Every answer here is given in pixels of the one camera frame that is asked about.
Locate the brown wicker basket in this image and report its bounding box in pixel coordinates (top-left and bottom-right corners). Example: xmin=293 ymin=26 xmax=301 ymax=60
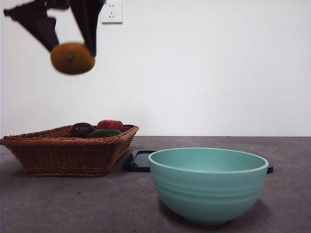
xmin=0 ymin=124 xmax=140 ymax=178

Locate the white wall socket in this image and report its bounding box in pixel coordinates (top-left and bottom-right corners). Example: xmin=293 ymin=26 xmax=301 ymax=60
xmin=101 ymin=0 xmax=123 ymax=25

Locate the red apple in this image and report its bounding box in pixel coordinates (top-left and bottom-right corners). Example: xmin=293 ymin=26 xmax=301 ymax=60
xmin=96 ymin=119 xmax=124 ymax=133

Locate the dark rectangular tray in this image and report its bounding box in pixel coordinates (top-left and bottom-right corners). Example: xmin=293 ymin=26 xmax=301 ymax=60
xmin=128 ymin=149 xmax=275 ymax=174

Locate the dark purple plum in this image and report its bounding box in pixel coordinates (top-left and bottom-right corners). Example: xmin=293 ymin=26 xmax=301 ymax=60
xmin=69 ymin=122 xmax=94 ymax=138

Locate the teal ribbed bowl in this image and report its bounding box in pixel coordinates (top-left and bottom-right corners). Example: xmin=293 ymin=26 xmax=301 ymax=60
xmin=148 ymin=147 xmax=269 ymax=225

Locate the green lime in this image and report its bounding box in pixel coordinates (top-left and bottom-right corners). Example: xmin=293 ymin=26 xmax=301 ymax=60
xmin=86 ymin=128 xmax=122 ymax=139

